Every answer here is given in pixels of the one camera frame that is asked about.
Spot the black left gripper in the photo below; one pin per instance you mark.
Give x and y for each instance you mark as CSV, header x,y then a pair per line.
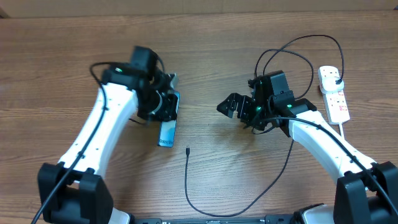
x,y
169,112

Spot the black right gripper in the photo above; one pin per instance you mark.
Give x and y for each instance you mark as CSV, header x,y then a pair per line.
x,y
244,102

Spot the blue screen Galaxy smartphone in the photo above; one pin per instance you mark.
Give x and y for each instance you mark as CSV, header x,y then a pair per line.
x,y
167,133

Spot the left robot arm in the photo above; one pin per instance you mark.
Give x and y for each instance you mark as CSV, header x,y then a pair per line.
x,y
73,190

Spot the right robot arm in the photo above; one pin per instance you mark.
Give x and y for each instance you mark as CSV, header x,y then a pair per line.
x,y
366,191

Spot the white charger plug adapter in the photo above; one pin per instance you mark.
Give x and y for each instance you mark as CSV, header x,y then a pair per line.
x,y
330,85

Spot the white power strip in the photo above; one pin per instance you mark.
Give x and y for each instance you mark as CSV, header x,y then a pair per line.
x,y
335,103

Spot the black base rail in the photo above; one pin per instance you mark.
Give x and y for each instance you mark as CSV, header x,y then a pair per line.
x,y
268,219

